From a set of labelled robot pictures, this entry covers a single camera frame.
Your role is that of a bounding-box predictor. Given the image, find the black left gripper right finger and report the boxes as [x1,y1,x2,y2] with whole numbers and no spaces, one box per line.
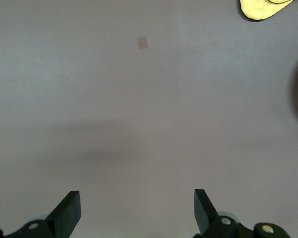
[193,189,292,238]

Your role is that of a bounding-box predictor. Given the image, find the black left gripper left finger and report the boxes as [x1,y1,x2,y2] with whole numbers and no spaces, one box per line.
[0,190,82,238]

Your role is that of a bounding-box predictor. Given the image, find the brown tape patch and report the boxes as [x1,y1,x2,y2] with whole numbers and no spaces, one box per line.
[137,36,149,50]

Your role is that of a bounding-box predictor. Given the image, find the yellow quilted oven mitt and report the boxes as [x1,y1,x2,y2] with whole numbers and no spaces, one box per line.
[239,0,295,22]

